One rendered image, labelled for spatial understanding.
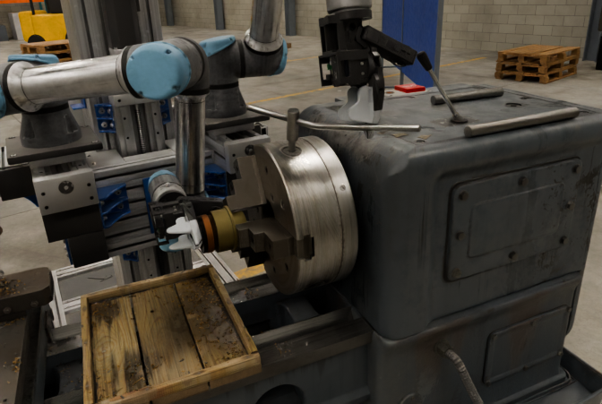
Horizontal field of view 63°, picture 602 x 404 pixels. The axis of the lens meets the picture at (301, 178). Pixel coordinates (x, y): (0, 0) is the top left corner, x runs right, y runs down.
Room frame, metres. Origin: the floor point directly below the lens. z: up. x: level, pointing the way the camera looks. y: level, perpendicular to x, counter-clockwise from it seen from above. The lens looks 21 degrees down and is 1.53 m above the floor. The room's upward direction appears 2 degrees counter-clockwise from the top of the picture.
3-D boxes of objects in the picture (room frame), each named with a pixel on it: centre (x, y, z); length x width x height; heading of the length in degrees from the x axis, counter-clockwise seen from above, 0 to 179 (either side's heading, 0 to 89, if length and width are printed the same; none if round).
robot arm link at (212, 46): (1.54, 0.23, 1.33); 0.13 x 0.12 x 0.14; 106
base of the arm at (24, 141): (1.30, 0.67, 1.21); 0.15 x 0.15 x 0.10
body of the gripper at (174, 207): (0.95, 0.27, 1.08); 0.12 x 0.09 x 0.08; 22
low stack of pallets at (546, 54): (8.21, -3.98, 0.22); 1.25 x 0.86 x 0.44; 130
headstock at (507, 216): (1.11, -0.34, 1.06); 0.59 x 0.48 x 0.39; 113
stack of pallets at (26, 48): (9.60, 4.39, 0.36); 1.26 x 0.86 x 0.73; 139
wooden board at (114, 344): (0.82, 0.29, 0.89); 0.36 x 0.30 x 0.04; 23
